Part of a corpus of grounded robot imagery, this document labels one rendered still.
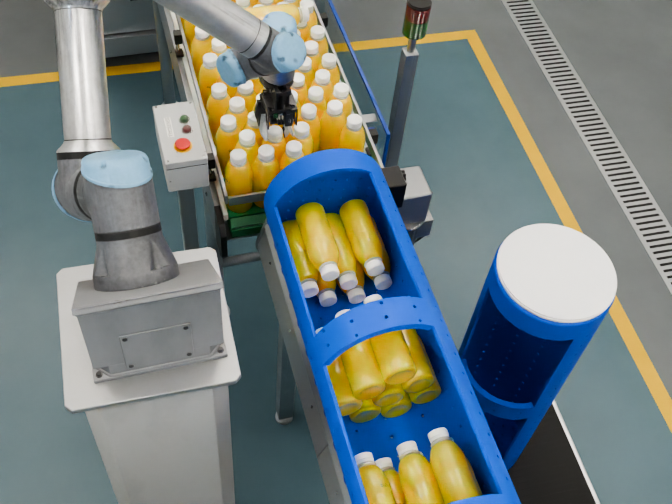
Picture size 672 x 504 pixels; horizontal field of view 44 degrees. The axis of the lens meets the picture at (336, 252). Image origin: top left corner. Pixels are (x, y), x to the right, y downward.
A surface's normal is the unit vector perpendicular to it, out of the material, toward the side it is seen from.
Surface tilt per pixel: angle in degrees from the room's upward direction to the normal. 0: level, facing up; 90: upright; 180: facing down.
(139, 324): 90
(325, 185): 90
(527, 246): 0
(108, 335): 90
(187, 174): 90
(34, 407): 0
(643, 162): 0
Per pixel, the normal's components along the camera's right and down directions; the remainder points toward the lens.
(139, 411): 0.24, 0.79
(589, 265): 0.07, -0.60
